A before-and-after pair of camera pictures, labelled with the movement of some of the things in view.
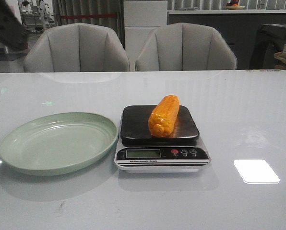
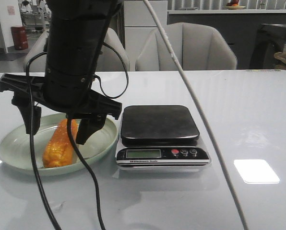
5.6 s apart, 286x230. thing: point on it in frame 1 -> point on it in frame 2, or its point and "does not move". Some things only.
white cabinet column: (141, 17) does not move
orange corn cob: (162, 119) -> (59, 151)
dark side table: (272, 39) does not move
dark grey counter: (239, 27) does not move
